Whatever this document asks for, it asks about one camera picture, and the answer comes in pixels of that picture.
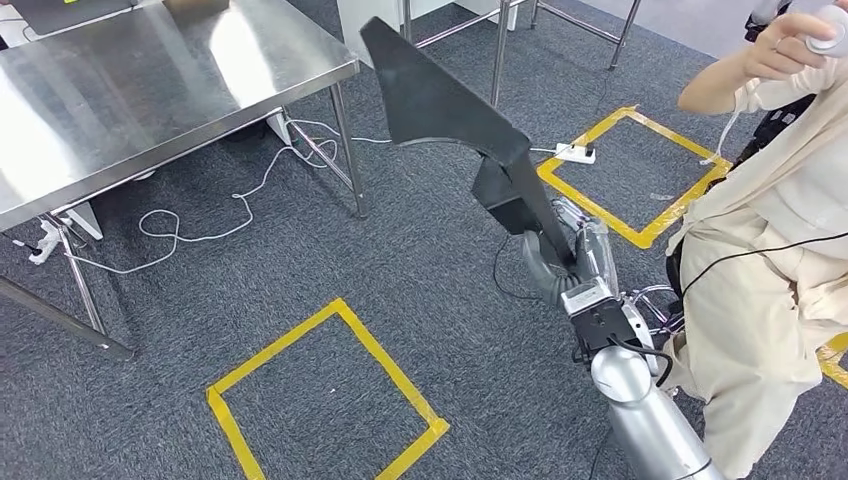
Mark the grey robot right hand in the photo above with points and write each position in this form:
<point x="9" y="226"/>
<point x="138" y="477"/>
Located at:
<point x="596" y="258"/>

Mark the person's right hand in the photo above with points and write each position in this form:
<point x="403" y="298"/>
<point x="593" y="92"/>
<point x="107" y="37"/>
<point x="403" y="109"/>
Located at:
<point x="785" y="46"/>

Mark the handheld controller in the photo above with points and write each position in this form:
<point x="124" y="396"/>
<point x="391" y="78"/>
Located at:
<point x="831" y="40"/>

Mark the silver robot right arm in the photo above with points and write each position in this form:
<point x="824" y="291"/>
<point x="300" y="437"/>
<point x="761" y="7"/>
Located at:
<point x="649" y="424"/>

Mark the person's right forearm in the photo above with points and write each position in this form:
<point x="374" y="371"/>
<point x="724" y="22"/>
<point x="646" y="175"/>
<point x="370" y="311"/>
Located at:
<point x="709" y="89"/>

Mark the stainless steel workbench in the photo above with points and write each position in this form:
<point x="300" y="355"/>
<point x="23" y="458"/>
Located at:
<point x="132" y="99"/>

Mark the yellow floor tape square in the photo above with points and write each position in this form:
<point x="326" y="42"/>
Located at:
<point x="391" y="363"/>
<point x="836" y="361"/>
<point x="596" y="208"/>

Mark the chrome swivel stool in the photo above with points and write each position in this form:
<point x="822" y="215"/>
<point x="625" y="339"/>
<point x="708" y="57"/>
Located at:
<point x="672" y="272"/>

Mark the clear tape scrap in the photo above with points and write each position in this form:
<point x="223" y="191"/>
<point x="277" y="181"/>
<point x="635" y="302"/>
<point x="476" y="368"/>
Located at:
<point x="662" y="197"/>

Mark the white power strip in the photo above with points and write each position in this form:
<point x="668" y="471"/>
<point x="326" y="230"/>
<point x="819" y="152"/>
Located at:
<point x="46" y="245"/>
<point x="573" y="154"/>

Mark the person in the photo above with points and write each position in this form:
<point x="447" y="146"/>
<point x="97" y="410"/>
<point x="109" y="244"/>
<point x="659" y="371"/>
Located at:
<point x="748" y="331"/>

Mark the white cabinet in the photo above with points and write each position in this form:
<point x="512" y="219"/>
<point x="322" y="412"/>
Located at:
<point x="348" y="33"/>

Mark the cardboard box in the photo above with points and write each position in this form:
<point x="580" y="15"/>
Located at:
<point x="195" y="6"/>

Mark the grey laptop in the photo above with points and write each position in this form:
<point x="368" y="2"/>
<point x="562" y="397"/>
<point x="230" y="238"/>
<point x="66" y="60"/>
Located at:
<point x="66" y="16"/>

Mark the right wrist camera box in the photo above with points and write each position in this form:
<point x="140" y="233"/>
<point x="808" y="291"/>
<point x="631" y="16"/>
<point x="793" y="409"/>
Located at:
<point x="586" y="298"/>

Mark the steel frame table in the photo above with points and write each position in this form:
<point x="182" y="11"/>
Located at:
<point x="501" y="53"/>

